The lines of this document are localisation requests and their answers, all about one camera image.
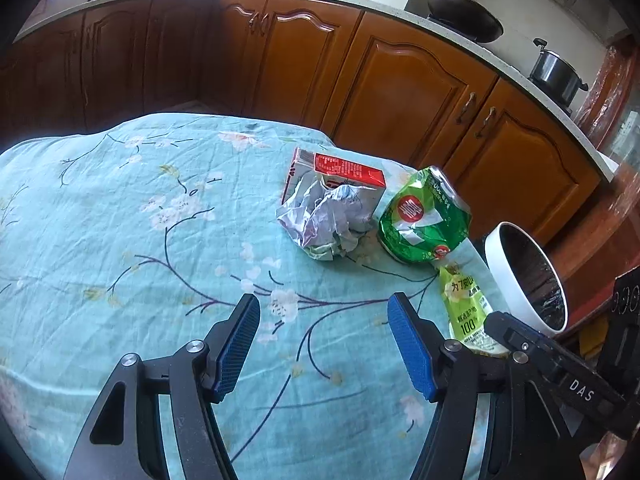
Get light green sachet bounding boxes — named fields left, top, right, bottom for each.
left=438, top=265, right=508, bottom=358

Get teal floral tablecloth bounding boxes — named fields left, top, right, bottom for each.
left=0, top=112, right=506, bottom=480

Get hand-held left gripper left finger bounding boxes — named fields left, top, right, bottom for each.
left=62, top=292, right=261, bottom=480

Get green snack bag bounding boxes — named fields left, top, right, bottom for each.
left=378, top=166, right=473, bottom=264

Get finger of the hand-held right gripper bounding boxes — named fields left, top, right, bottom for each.
left=484, top=311, right=571, bottom=386

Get red carton box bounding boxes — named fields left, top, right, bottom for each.
left=282, top=147, right=387, bottom=221

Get wooden lower kitchen cabinets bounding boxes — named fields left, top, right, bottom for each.
left=0, top=0, right=603, bottom=246

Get white round bin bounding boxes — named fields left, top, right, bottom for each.
left=484, top=221, right=571, bottom=337

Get dark steel cooking pot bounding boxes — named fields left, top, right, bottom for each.
left=529, top=37, right=590, bottom=103

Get crumpled white paper wrapper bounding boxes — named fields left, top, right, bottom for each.
left=276, top=170, right=377, bottom=261

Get wooden door frame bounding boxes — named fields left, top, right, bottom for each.
left=545, top=30, right=640, bottom=361

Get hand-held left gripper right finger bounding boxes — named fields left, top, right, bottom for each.
left=387, top=292, right=586, bottom=480

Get black wok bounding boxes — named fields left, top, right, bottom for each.
left=398, top=0, right=504, bottom=44

